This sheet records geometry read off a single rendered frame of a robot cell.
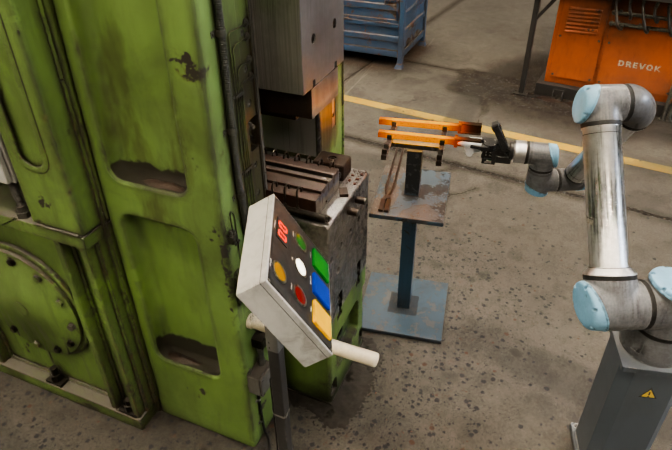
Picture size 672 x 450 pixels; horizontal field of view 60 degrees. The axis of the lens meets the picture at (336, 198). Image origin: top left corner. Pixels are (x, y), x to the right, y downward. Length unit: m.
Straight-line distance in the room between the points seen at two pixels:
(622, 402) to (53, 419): 2.13
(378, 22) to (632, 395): 4.17
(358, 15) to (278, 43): 4.06
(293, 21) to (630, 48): 3.86
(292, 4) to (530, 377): 1.87
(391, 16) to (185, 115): 4.15
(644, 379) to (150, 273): 1.63
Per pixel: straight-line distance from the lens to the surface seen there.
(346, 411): 2.50
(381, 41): 5.64
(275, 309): 1.30
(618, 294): 1.88
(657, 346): 2.05
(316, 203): 1.88
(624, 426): 2.29
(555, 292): 3.15
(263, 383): 2.12
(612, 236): 1.88
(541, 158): 2.33
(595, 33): 5.13
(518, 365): 2.75
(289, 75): 1.64
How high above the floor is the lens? 2.02
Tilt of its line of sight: 34 degrees down
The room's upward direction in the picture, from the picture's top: 1 degrees counter-clockwise
